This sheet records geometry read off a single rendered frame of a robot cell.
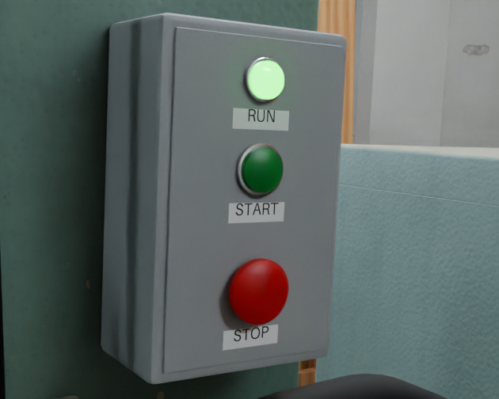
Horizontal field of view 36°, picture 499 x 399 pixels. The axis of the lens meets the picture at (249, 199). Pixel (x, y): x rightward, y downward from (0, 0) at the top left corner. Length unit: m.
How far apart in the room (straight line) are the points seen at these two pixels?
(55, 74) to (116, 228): 0.08
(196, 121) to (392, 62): 2.32
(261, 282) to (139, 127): 0.09
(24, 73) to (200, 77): 0.08
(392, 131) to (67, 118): 2.31
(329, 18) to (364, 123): 0.45
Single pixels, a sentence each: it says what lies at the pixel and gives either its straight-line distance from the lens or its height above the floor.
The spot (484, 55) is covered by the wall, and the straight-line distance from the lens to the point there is 2.74.
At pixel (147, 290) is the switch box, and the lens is 0.34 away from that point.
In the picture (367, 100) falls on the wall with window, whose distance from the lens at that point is 2.59.
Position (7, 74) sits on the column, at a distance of 0.37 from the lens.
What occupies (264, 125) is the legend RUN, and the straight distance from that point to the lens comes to 0.35.
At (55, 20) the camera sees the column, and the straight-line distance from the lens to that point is 0.37.
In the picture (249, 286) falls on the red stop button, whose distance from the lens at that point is 0.34.
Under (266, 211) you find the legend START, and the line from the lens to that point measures 0.35.
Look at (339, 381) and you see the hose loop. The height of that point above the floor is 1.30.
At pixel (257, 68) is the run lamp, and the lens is 0.34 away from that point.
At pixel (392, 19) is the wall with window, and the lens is 2.65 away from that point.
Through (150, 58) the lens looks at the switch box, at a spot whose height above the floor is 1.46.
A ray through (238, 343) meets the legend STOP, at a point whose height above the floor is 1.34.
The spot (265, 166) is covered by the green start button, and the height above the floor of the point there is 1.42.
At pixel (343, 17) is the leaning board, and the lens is 2.32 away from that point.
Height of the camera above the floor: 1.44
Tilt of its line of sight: 6 degrees down
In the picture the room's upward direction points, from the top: 3 degrees clockwise
